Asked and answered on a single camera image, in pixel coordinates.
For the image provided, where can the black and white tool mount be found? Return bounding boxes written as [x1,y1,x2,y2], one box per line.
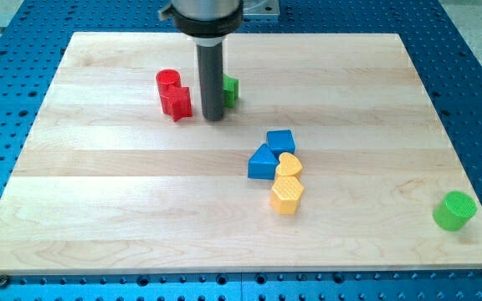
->
[171,6,243,39]

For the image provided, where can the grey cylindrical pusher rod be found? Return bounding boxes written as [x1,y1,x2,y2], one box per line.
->
[197,43,224,121]

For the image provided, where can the green star block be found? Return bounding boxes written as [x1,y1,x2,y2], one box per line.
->
[223,74,239,109]

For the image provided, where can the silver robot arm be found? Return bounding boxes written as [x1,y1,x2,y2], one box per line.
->
[158,0,244,121]

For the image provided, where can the red star block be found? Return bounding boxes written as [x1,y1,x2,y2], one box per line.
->
[160,86,192,122]

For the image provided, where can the red cylinder block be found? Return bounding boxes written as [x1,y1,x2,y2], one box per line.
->
[156,69,181,95]

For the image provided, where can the blue cube block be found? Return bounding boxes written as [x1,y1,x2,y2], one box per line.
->
[266,130,296,158]

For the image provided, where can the blue triangle block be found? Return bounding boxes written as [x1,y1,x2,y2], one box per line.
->
[248,144,279,180]

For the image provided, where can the yellow heart block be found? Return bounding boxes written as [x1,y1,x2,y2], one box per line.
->
[275,152,303,180]

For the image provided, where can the wooden board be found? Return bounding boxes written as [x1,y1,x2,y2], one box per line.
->
[0,32,482,276]

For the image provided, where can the yellow hexagon block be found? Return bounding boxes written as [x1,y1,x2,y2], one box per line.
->
[269,176,305,215]

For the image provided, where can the green cylinder block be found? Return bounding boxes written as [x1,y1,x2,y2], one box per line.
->
[433,191,477,232]

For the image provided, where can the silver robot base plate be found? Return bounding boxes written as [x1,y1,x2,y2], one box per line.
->
[244,0,280,17]

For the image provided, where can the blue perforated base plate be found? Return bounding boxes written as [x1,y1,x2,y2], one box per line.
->
[0,1,482,300]

